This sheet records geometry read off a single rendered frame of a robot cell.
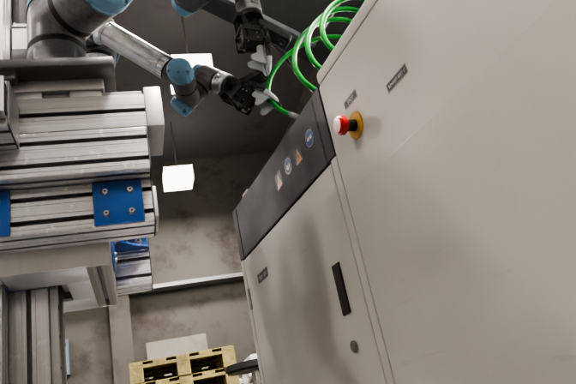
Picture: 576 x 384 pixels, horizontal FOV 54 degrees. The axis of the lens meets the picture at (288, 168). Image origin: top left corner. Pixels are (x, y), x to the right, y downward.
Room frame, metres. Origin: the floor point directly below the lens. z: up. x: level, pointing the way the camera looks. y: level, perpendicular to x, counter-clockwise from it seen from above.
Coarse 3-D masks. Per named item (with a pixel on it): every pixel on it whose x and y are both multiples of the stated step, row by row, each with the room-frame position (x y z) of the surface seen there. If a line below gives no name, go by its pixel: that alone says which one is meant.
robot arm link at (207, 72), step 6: (198, 66) 1.58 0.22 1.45; (204, 66) 1.57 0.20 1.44; (210, 66) 1.58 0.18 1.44; (198, 72) 1.57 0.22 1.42; (204, 72) 1.56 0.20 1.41; (210, 72) 1.56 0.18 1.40; (216, 72) 1.55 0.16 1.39; (198, 78) 1.56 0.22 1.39; (204, 78) 1.57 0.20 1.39; (210, 78) 1.56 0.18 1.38; (204, 84) 1.57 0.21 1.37; (210, 84) 1.57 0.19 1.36; (210, 90) 1.60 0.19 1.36
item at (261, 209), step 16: (304, 112) 1.10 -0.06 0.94; (304, 128) 1.12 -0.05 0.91; (288, 144) 1.21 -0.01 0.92; (304, 144) 1.13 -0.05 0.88; (320, 144) 1.07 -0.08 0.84; (272, 160) 1.31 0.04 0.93; (304, 160) 1.15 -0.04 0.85; (320, 160) 1.09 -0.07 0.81; (272, 176) 1.33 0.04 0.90; (288, 176) 1.24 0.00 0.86; (304, 176) 1.16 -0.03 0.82; (256, 192) 1.44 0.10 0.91; (272, 192) 1.35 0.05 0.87; (288, 192) 1.26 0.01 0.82; (304, 192) 1.19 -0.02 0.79; (240, 208) 1.59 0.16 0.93; (256, 208) 1.46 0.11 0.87; (272, 208) 1.37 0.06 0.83; (288, 208) 1.28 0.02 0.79; (240, 224) 1.61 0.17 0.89; (256, 224) 1.48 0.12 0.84; (272, 224) 1.38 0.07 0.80; (256, 240) 1.51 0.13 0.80
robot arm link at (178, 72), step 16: (96, 32) 1.42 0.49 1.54; (112, 32) 1.42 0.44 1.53; (128, 32) 1.43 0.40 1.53; (112, 48) 1.45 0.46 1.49; (128, 48) 1.43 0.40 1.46; (144, 48) 1.43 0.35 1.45; (144, 64) 1.45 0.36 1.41; (160, 64) 1.43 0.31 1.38; (176, 64) 1.41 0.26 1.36; (176, 80) 1.43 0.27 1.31; (192, 80) 1.46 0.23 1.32
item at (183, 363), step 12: (216, 348) 4.86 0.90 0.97; (228, 348) 4.87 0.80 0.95; (156, 360) 4.70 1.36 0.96; (168, 360) 4.73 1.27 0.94; (180, 360) 4.76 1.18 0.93; (192, 360) 4.88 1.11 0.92; (204, 360) 5.27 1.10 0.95; (216, 360) 5.42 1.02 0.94; (228, 360) 4.87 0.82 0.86; (132, 372) 4.65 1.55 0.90; (144, 372) 5.39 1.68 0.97; (156, 372) 5.26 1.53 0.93; (168, 372) 5.37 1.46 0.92; (180, 372) 4.76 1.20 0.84; (192, 372) 5.92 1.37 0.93; (204, 372) 4.83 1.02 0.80; (216, 372) 5.08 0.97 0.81
